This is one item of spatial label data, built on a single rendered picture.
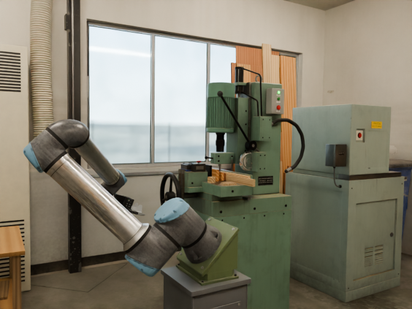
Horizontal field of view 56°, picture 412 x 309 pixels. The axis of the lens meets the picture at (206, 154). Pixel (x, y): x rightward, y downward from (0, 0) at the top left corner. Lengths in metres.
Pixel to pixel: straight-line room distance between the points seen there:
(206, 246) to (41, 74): 2.06
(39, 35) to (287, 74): 2.56
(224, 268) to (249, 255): 0.69
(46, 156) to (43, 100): 1.65
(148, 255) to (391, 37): 3.60
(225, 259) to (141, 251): 0.37
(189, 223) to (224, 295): 0.35
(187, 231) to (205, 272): 0.19
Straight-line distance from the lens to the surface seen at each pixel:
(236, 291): 1.81
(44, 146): 1.63
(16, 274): 2.49
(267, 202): 2.44
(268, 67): 4.35
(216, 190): 2.19
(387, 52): 4.57
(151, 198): 3.74
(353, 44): 4.85
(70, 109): 3.39
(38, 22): 3.35
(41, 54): 3.29
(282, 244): 2.58
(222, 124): 2.38
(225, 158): 2.46
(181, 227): 1.66
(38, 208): 3.48
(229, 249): 1.75
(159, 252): 1.65
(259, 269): 2.52
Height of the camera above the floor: 1.19
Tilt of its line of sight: 3 degrees down
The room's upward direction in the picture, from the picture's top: 1 degrees clockwise
